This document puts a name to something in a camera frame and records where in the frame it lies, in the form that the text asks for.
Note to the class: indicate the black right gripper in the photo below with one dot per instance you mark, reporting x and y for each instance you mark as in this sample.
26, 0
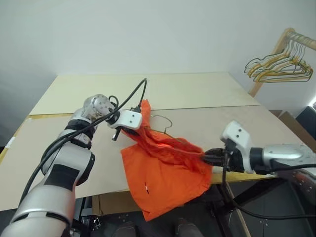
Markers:
234, 160

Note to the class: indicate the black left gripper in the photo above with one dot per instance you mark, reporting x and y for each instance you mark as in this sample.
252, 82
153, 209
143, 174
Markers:
118, 133

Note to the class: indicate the orange shorts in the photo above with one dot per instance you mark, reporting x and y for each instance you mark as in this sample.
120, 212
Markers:
168, 177

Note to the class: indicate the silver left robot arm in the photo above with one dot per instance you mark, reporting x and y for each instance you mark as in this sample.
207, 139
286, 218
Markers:
61, 168

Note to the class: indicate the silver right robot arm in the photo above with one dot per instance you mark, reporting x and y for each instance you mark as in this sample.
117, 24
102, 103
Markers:
281, 154

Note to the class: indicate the wooden slat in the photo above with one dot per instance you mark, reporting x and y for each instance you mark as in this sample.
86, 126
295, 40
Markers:
240, 217

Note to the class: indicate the brown cardboard box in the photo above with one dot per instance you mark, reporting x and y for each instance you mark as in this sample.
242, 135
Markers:
116, 202

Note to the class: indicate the dark rounded shape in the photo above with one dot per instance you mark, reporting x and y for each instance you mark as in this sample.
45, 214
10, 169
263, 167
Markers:
126, 229
186, 227

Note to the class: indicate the wooden clothes rack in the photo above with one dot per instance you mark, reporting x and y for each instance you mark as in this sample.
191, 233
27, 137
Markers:
256, 87

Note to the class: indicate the black case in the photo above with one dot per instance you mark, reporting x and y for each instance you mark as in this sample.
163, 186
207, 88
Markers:
307, 114

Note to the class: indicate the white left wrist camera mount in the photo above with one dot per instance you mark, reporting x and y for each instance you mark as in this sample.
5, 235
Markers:
129, 118

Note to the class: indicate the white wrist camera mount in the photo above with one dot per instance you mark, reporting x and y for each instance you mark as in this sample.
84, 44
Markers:
238, 134
129, 118

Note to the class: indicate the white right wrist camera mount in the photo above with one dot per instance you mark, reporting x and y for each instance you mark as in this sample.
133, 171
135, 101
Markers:
238, 134

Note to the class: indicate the black table frame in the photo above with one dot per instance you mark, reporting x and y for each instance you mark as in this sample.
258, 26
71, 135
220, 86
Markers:
256, 191

